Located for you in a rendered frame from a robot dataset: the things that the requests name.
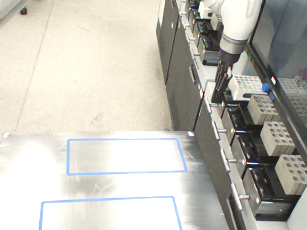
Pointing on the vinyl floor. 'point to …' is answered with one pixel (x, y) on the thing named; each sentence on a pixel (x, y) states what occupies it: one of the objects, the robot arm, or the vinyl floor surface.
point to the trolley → (106, 181)
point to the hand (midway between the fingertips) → (216, 95)
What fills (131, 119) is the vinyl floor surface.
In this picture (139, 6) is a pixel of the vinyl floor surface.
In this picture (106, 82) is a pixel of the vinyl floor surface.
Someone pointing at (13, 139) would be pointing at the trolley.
